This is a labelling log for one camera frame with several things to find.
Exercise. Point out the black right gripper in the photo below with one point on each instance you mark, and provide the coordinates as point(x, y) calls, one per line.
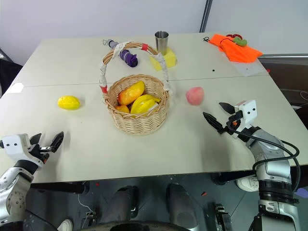
point(234, 121)

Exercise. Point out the white shoe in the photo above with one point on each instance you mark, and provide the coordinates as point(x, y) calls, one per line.
point(65, 225)
point(247, 184)

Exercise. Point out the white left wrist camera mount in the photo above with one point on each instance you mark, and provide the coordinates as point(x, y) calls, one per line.
point(14, 144)

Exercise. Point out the small orange fruit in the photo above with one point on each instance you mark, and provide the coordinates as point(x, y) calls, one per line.
point(122, 109)

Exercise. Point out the pink peach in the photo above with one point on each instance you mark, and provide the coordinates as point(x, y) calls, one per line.
point(195, 96)

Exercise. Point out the steel cup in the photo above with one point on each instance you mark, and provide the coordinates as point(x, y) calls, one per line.
point(161, 42)

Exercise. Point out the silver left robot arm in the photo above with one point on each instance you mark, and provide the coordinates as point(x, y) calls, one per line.
point(14, 190)

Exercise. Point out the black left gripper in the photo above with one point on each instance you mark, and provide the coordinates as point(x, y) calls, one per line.
point(37, 154)

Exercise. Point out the black table frame bar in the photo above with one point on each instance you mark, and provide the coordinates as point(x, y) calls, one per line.
point(60, 187)
point(231, 178)

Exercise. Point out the grey wall pillar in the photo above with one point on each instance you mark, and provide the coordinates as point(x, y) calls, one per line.
point(206, 15)

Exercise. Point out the yellow sponge block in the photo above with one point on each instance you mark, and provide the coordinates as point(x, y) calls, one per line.
point(169, 60)

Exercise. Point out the orange cloth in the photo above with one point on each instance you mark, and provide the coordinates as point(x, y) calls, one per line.
point(238, 51)

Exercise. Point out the black object beside table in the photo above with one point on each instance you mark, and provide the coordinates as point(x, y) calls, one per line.
point(8, 74)

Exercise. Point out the yellow star fruit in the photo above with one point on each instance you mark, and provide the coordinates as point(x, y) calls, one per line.
point(143, 103)

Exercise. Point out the orange yellow mango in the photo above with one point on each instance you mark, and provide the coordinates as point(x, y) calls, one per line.
point(132, 92)

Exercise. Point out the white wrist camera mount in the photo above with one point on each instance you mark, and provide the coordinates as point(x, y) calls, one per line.
point(14, 144)
point(247, 113)

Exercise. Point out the dark rounded leg shape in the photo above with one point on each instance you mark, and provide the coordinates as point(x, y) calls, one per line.
point(120, 204)
point(183, 207)

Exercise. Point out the green toy vegetable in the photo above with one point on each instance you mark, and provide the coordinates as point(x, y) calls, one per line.
point(240, 42)

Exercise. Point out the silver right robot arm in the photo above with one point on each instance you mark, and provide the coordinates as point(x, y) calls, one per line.
point(272, 163)

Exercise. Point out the yellow lemon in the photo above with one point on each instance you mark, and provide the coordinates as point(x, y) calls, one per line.
point(68, 103)

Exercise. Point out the purple folded umbrella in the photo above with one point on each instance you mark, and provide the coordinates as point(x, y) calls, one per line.
point(130, 57)

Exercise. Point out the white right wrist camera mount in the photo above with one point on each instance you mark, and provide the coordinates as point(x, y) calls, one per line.
point(247, 113)

